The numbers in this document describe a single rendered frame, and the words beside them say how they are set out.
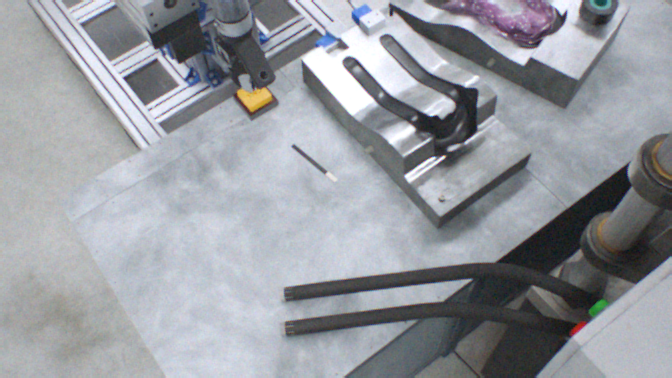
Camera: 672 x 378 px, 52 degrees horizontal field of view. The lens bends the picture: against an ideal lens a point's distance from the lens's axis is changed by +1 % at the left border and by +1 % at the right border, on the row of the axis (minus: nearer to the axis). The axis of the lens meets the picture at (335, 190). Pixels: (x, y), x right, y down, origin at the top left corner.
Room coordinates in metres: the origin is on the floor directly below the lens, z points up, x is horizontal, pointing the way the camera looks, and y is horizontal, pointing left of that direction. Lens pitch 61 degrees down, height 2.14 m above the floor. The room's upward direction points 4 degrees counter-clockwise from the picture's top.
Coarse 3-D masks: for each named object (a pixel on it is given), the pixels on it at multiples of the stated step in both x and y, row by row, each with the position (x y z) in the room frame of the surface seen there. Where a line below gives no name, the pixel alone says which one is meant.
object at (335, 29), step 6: (336, 24) 1.17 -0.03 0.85; (330, 30) 1.15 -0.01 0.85; (336, 30) 1.15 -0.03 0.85; (342, 30) 1.15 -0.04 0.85; (324, 36) 1.15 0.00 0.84; (330, 36) 1.15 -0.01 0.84; (336, 36) 1.13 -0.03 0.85; (318, 42) 1.13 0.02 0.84; (324, 42) 1.13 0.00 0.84; (330, 42) 1.13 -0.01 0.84
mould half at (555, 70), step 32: (416, 0) 1.23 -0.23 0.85; (576, 0) 1.15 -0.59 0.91; (448, 32) 1.12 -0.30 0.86; (480, 32) 1.08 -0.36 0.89; (576, 32) 1.05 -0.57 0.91; (608, 32) 1.04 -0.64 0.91; (480, 64) 1.06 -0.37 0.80; (512, 64) 1.01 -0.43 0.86; (544, 64) 0.97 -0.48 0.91; (576, 64) 0.96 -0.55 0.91; (544, 96) 0.95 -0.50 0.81
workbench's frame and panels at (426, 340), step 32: (608, 192) 0.84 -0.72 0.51; (576, 224) 0.79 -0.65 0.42; (512, 256) 0.64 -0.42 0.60; (544, 256) 0.74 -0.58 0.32; (480, 288) 0.57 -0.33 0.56; (512, 288) 0.69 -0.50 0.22; (448, 320) 0.53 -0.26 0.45; (480, 320) 0.63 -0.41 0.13; (384, 352) 0.42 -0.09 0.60; (416, 352) 0.49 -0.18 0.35; (448, 352) 0.56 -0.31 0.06
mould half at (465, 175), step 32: (352, 32) 1.11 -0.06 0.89; (384, 32) 1.10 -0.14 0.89; (320, 64) 1.02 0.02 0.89; (384, 64) 1.01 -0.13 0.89; (448, 64) 1.00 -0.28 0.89; (320, 96) 0.98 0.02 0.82; (352, 96) 0.93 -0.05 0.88; (416, 96) 0.90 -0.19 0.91; (480, 96) 0.87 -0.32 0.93; (352, 128) 0.88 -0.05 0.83; (384, 128) 0.81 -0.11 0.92; (480, 128) 0.83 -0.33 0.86; (384, 160) 0.78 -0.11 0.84; (416, 160) 0.75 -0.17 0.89; (448, 160) 0.76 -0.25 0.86; (480, 160) 0.75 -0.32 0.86; (512, 160) 0.75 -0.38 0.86; (416, 192) 0.69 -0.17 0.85; (448, 192) 0.68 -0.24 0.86; (480, 192) 0.69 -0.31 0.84
